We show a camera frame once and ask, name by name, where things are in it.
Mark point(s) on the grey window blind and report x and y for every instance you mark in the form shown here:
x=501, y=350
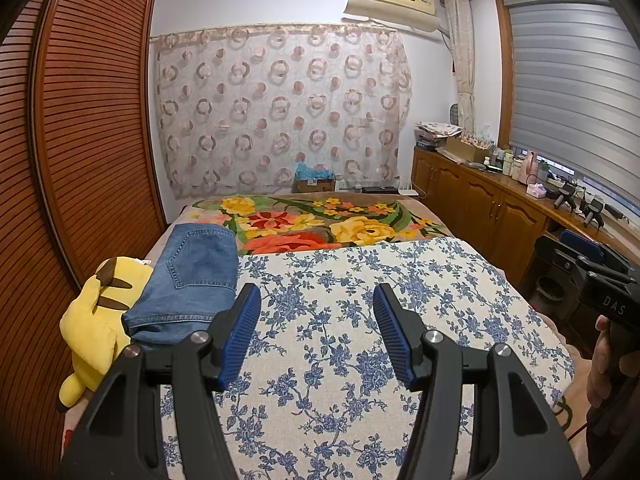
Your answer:
x=565, y=90

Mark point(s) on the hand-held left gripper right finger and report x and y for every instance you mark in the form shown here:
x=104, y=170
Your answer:
x=395, y=335

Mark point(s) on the open cardboard box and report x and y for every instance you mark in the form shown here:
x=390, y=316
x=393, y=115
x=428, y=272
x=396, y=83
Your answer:
x=467, y=149

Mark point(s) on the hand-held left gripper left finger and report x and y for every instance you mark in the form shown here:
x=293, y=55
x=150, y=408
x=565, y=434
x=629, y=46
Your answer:
x=240, y=340

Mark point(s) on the stack of papers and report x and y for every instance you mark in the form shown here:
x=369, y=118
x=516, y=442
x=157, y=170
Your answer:
x=437, y=132

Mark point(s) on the white bottle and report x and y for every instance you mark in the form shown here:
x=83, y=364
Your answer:
x=508, y=164

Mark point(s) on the small brown box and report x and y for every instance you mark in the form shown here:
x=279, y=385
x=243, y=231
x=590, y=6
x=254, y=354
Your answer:
x=317, y=186

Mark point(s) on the wooden cabinet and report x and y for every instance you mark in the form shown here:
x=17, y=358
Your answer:
x=480, y=205

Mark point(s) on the wooden louvered wardrobe door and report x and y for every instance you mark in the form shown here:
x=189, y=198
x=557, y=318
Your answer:
x=100, y=110
x=25, y=210

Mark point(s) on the white blue floral cloth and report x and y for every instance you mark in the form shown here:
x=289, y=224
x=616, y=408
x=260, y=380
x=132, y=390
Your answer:
x=325, y=310

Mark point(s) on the beige tied window curtain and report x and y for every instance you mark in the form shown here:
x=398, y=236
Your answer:
x=460, y=60

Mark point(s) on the black hand-held device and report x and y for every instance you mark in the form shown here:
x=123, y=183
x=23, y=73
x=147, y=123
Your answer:
x=565, y=195
x=594, y=212

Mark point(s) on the person's right hand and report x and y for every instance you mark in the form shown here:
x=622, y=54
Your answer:
x=602, y=365

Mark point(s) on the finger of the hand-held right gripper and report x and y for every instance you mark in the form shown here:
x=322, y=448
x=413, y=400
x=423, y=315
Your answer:
x=557, y=257
x=582, y=242

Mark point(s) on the colourful flower blanket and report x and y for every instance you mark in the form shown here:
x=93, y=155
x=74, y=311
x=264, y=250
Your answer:
x=310, y=225

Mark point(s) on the black flat box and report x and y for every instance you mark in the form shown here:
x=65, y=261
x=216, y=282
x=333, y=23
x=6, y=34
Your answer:
x=380, y=190

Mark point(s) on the circle patterned sheer curtain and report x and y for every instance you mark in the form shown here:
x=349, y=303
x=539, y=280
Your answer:
x=280, y=110

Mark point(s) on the white flat device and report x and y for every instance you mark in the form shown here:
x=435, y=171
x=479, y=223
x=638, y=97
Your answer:
x=407, y=192

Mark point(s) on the yellow plush toy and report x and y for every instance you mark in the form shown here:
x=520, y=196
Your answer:
x=95, y=330

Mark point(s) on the pink tissue pack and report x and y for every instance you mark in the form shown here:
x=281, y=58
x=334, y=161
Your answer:
x=536, y=190

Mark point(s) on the blue denim pants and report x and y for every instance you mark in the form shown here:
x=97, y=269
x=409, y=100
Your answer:
x=190, y=280

